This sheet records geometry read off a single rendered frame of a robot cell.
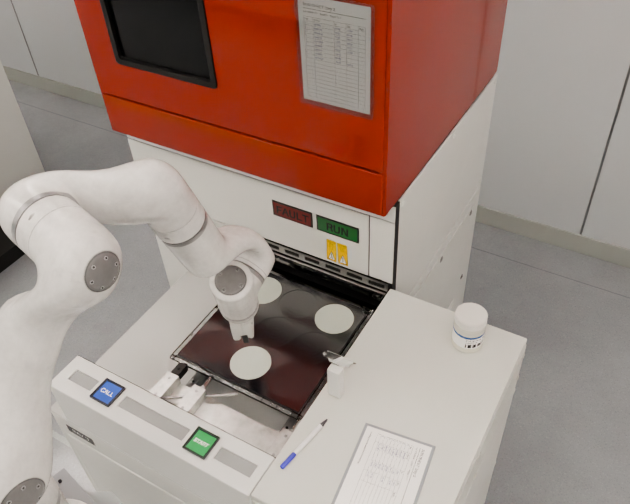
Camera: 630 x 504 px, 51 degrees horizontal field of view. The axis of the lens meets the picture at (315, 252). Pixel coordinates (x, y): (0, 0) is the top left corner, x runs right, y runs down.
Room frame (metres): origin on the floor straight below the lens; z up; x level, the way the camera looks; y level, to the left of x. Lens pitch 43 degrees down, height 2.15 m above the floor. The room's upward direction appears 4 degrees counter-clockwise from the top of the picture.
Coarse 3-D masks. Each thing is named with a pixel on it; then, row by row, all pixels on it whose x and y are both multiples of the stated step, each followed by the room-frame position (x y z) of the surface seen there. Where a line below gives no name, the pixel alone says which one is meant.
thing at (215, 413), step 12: (180, 384) 0.95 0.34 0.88; (204, 408) 0.88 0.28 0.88; (216, 408) 0.87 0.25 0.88; (228, 408) 0.87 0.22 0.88; (216, 420) 0.84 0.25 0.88; (228, 420) 0.84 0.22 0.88; (240, 420) 0.84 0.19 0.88; (252, 420) 0.84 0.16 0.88; (228, 432) 0.81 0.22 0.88; (240, 432) 0.81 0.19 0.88; (252, 432) 0.80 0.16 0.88; (264, 432) 0.80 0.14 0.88; (276, 432) 0.80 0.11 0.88; (252, 444) 0.78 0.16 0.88; (264, 444) 0.77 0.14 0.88
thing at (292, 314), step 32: (288, 288) 1.22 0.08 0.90; (224, 320) 1.12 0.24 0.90; (256, 320) 1.12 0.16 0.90; (288, 320) 1.11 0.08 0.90; (192, 352) 1.03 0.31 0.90; (224, 352) 1.02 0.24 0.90; (288, 352) 1.01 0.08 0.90; (320, 352) 1.00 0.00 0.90; (256, 384) 0.92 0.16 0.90; (288, 384) 0.91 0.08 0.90
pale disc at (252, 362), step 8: (240, 352) 1.02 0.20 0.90; (248, 352) 1.01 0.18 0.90; (256, 352) 1.01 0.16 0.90; (264, 352) 1.01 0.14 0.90; (232, 360) 0.99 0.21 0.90; (240, 360) 0.99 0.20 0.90; (248, 360) 0.99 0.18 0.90; (256, 360) 0.99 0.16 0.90; (264, 360) 0.99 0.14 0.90; (232, 368) 0.97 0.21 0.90; (240, 368) 0.97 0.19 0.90; (248, 368) 0.97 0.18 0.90; (256, 368) 0.96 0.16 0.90; (264, 368) 0.96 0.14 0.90; (240, 376) 0.94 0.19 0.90; (248, 376) 0.94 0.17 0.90; (256, 376) 0.94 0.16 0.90
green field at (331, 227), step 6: (318, 222) 1.25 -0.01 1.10; (324, 222) 1.24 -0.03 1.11; (330, 222) 1.23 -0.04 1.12; (318, 228) 1.25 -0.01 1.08; (324, 228) 1.24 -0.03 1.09; (330, 228) 1.23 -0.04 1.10; (336, 228) 1.22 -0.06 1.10; (342, 228) 1.21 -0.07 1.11; (348, 228) 1.20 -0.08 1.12; (336, 234) 1.22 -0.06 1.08; (342, 234) 1.21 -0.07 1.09; (348, 234) 1.20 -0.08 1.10; (354, 234) 1.19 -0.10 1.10; (354, 240) 1.19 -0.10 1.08
